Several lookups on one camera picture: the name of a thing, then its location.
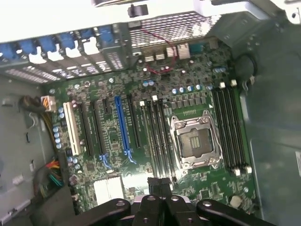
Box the black RAM slot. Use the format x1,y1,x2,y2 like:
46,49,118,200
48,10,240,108
225,84,246,170
230,80,253,174
151,95,173,179
158,97,178,182
212,86,235,171
146,99,167,179
218,82,241,177
139,100,161,176

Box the silver chipset heatsink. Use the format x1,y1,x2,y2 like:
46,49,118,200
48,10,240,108
93,176,125,204

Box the green motherboard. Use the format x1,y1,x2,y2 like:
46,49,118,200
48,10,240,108
48,42,262,212

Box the round coin battery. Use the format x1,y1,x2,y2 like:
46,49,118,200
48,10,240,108
230,195,242,207

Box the silver CPU socket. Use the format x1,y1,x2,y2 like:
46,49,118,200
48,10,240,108
169,110,223,170

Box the blue expansion slot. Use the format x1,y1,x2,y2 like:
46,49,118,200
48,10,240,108
114,95,138,164

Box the long black expansion slot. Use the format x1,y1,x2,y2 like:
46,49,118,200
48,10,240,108
90,100,105,156
78,103,93,158
126,93,143,148

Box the white expansion slot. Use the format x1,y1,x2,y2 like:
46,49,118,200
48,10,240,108
62,101,81,157

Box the short black expansion slot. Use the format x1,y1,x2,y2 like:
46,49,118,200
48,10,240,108
102,97,113,114

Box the grey metal PC case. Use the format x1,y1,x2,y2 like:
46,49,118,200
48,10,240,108
0,0,301,226

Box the white power connector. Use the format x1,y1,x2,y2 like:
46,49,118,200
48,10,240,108
40,94,57,113

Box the small silver finned heatsink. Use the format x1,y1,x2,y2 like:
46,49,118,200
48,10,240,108
176,43,191,60

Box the black round case speaker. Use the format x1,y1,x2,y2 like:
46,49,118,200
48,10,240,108
234,52,259,79

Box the blue rear port connector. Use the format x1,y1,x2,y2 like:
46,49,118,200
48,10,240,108
189,43,205,57

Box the black plastic case clip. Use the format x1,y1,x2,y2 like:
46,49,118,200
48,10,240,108
127,4,149,18

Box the multicoloured wire bundle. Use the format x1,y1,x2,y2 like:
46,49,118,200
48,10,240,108
32,159,64,201

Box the yellow power wires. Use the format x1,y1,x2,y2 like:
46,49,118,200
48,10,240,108
41,111,58,152

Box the black sleeved cable bundle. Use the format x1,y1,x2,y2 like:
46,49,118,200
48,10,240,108
19,95,45,113

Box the thin red wire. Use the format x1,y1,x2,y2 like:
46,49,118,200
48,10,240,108
140,27,179,75

